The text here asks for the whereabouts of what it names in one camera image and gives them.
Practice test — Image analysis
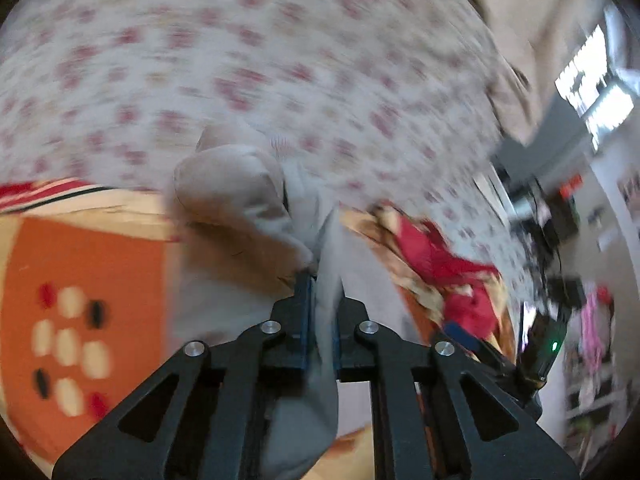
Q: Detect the bright window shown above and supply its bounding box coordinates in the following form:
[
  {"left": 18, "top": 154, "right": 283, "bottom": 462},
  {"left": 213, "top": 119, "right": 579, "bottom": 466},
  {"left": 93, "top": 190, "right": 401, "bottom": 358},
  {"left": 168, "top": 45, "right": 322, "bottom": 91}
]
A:
[{"left": 554, "top": 24, "right": 637, "bottom": 152}]

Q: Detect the beige headboard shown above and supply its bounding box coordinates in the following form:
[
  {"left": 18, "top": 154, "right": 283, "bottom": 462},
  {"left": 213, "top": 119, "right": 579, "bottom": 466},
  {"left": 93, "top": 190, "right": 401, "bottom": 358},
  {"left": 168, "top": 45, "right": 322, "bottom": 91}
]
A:
[{"left": 435, "top": 0, "right": 618, "bottom": 147}]

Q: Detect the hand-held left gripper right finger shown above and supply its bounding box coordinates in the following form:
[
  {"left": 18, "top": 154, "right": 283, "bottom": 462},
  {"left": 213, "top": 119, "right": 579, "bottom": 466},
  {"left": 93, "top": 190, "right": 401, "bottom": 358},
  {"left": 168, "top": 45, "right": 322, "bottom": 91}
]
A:
[{"left": 333, "top": 285, "right": 581, "bottom": 480}]

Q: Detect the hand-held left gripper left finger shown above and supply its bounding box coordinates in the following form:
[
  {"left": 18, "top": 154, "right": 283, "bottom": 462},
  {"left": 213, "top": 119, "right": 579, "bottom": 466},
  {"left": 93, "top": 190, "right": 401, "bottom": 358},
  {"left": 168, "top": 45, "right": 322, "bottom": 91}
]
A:
[{"left": 52, "top": 272, "right": 315, "bottom": 480}]

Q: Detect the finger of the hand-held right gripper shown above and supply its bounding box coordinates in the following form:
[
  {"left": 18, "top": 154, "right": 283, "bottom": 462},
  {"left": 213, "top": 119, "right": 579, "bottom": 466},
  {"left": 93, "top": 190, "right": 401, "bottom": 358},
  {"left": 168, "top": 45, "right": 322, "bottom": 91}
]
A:
[{"left": 442, "top": 322, "right": 522, "bottom": 397}]

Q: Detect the grey jacket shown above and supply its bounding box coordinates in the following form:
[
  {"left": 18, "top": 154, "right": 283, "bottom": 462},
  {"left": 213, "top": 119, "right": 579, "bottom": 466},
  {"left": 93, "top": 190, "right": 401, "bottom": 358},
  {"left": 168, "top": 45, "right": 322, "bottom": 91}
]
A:
[{"left": 167, "top": 122, "right": 416, "bottom": 480}]

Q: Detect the floral bed sheet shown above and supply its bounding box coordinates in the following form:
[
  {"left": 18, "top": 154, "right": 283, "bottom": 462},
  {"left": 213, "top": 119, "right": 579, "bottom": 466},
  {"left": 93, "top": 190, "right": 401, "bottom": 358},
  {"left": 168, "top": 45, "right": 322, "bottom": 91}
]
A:
[{"left": 0, "top": 0, "right": 536, "bottom": 321}]

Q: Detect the orange patterned blanket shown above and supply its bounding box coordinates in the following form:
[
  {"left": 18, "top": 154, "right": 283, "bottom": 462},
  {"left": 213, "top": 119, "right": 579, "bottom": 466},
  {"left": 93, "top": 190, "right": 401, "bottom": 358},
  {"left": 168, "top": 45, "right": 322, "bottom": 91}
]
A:
[{"left": 0, "top": 180, "right": 521, "bottom": 480}]

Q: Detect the pink cloth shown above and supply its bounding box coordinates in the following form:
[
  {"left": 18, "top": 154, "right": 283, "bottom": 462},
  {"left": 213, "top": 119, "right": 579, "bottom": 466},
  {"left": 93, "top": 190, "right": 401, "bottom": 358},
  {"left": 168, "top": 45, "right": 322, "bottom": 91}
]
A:
[{"left": 579, "top": 285, "right": 617, "bottom": 378}]

